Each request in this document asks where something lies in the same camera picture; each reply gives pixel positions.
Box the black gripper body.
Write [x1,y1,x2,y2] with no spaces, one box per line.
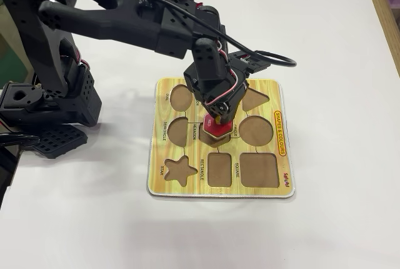
[182,62,250,111]

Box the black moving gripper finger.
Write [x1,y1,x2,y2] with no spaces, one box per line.
[206,103,226,120]

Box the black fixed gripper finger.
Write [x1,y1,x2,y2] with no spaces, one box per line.
[222,92,243,124]

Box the red hexagon piece yellow pin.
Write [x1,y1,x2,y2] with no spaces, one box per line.
[201,114,232,140]

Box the wooden shape puzzle board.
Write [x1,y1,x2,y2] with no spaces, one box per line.
[146,76,298,201]

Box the wooden edge strip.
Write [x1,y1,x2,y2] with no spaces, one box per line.
[362,0,400,79]

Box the floral green cushion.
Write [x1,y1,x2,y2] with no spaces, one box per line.
[0,0,35,85]

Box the red white black servo wire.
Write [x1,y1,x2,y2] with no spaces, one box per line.
[204,39,248,108]
[61,52,92,71]

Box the black gripper camera module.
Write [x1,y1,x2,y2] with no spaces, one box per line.
[229,51,271,78]

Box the black camera cable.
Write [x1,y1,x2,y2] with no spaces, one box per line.
[99,0,298,69]

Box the black grid base plate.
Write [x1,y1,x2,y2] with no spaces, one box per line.
[31,124,89,160]

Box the black power cable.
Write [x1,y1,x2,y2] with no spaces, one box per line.
[0,133,40,148]

